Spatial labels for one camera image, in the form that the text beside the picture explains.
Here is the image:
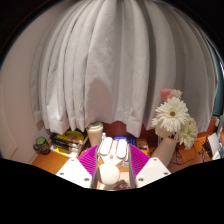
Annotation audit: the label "white flat device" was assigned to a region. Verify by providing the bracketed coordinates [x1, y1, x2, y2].
[201, 132, 223, 161]

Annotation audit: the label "blue cover book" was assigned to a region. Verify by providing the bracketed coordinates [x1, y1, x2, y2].
[113, 135, 138, 148]

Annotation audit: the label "yellow cover book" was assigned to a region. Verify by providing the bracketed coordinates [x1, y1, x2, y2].
[62, 130, 86, 145]

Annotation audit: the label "orange cover book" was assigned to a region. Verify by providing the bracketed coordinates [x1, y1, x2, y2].
[136, 138, 151, 156]

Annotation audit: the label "white and pink flowers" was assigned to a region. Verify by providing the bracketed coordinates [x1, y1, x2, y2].
[150, 88, 200, 151]

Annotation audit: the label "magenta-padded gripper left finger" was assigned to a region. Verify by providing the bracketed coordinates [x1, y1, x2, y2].
[55, 144, 100, 190]

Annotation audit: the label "white curtain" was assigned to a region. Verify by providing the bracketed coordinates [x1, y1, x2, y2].
[30, 0, 222, 138]

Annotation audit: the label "white and yellow book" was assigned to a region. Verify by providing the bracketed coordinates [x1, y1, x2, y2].
[49, 143, 88, 159]

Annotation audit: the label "black book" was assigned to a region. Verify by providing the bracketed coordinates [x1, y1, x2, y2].
[49, 132, 84, 147]
[50, 138, 83, 152]

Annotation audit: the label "cream tumbler with lid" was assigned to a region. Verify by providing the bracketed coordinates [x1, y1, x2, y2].
[86, 121, 105, 148]

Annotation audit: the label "black cable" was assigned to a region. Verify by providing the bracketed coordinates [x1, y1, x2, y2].
[171, 139, 209, 166]

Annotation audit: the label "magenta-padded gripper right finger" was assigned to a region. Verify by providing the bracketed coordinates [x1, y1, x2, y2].
[127, 143, 172, 189]

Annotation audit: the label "dark mug with green inside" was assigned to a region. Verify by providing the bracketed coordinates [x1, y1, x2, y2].
[32, 136, 52, 156]

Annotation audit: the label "white ceramic vase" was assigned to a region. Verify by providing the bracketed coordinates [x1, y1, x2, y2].
[150, 136, 180, 168]

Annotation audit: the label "white computer mouse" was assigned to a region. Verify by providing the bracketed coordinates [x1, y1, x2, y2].
[96, 136, 130, 187]

